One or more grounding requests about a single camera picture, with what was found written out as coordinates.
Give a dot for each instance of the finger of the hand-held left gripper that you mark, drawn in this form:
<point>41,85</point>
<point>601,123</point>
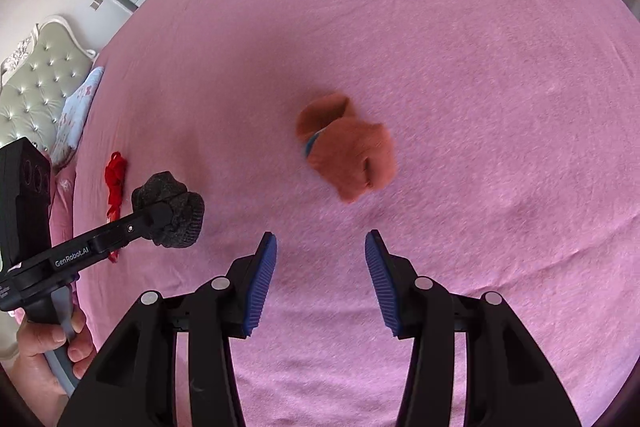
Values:
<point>135,227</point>

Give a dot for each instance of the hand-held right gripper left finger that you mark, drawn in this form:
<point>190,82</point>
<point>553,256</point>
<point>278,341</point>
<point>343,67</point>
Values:
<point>260,287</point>

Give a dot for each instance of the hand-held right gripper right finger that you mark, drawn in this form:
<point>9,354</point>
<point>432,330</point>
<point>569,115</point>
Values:
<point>382,282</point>

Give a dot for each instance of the grey brown sock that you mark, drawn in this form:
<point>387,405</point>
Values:
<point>185,217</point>

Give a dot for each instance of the orange sock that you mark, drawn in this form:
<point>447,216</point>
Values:
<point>350,147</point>

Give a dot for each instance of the person's left hand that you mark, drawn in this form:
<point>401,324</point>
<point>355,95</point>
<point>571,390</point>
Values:
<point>42,367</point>

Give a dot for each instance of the red candy packet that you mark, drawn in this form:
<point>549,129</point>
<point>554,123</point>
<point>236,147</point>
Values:
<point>114,255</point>

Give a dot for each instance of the pink pillow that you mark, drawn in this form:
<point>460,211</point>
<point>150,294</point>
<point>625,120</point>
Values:
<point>62,197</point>

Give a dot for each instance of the red knotted cloth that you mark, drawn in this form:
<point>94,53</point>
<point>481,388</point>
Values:
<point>116,172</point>

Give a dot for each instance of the light blue floral pillow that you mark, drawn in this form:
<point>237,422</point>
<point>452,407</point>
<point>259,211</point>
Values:
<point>77,107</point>

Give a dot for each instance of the green tufted headboard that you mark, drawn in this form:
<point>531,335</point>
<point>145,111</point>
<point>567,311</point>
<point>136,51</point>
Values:
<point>40,77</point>

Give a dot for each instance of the pink bed sheet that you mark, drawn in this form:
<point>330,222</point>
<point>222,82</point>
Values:
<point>475,82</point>

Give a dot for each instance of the wall switch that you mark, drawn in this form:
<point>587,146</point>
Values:
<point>96,3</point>

